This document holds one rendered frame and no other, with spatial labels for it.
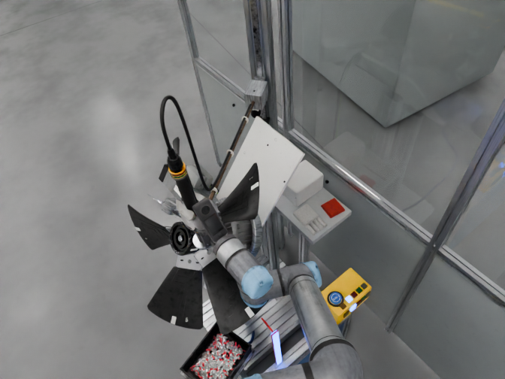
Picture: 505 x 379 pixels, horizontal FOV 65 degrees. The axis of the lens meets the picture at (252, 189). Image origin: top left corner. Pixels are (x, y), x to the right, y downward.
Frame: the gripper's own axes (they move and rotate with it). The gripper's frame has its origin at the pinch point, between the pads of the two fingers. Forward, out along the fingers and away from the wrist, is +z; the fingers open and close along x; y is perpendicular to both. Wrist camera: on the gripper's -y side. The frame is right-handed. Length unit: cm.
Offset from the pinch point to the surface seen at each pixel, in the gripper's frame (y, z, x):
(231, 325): 34.5, -25.9, -8.3
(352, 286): 41, -39, 32
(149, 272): 149, 78, -20
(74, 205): 149, 166, -38
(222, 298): 31.8, -18.3, -5.7
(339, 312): 41, -43, 22
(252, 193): 6.8, -7.6, 17.8
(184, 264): 37.7, 3.7, -8.2
